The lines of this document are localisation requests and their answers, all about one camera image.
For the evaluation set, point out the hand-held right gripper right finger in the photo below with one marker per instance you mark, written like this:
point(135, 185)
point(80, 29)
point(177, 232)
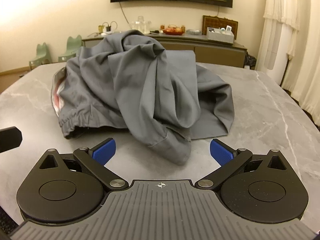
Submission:
point(222, 152)

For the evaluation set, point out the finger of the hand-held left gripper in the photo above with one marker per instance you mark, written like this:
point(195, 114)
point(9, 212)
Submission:
point(10, 140)

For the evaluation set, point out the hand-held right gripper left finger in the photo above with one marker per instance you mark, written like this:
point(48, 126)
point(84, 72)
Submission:
point(103, 152)

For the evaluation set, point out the grey pants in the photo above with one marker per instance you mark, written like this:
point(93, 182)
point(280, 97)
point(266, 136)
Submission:
point(140, 80)

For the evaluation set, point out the green plastic chair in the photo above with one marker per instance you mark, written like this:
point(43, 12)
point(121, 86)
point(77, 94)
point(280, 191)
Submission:
point(72, 47)
point(42, 55)

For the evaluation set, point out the black bag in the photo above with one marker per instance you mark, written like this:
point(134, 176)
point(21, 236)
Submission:
point(250, 61)

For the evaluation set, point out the long grey brown sideboard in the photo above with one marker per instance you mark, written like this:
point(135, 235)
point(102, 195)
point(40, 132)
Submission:
point(212, 52)

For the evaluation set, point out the grey organizer box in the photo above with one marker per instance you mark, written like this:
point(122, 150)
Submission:
point(220, 38)

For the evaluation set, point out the white power strip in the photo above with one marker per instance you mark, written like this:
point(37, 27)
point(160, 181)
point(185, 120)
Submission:
point(108, 33)

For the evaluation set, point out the small yellow cup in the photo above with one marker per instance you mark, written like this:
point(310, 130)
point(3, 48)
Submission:
point(101, 28)

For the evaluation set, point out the silver dish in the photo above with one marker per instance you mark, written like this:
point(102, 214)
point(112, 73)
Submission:
point(193, 31)

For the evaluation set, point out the white curtain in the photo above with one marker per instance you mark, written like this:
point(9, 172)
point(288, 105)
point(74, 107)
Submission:
point(307, 55)

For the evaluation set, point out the small black dish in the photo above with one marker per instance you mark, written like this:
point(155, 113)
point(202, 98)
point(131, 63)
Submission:
point(155, 32)

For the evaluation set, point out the red fruit plate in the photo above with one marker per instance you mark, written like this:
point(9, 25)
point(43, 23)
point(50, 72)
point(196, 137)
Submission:
point(173, 30)

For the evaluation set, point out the brown wooden lattice board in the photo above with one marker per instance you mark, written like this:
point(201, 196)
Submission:
point(212, 21)

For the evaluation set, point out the clear glass cup set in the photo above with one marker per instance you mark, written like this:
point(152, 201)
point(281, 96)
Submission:
point(140, 25)

